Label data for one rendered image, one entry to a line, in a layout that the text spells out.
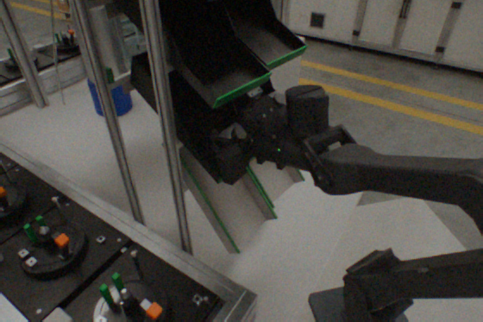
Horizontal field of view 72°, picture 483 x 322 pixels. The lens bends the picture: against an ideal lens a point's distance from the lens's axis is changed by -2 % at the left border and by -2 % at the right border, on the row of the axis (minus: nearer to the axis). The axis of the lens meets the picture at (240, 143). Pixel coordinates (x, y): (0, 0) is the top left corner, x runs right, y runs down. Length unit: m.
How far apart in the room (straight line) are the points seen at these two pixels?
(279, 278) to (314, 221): 0.21
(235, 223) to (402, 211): 0.55
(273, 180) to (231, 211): 0.16
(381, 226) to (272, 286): 0.37
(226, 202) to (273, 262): 0.23
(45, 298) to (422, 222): 0.97
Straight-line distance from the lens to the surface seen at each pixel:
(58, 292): 0.83
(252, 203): 0.80
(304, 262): 0.92
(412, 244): 1.05
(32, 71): 1.65
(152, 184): 1.13
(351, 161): 0.44
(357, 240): 1.00
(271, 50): 0.69
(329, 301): 0.65
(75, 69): 1.86
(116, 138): 0.77
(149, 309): 0.63
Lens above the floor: 1.62
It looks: 37 degrees down
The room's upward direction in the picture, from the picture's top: straight up
